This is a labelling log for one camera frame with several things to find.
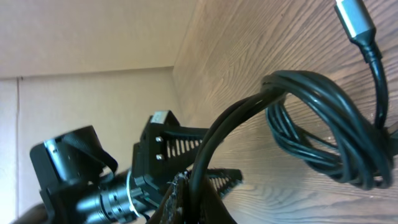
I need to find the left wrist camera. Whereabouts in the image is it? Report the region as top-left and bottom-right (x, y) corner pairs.
(150, 110), (170, 124)

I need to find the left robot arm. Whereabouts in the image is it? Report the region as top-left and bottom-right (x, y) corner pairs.
(17, 111), (243, 223)

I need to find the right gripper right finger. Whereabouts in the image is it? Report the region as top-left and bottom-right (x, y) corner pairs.
(198, 179), (237, 224)

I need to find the black cable USB plug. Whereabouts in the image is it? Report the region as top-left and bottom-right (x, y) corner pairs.
(189, 70), (394, 220)

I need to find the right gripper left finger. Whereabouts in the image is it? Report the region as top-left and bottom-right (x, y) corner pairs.
(146, 171), (190, 224)

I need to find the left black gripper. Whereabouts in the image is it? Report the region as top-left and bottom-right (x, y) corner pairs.
(130, 114), (243, 214)

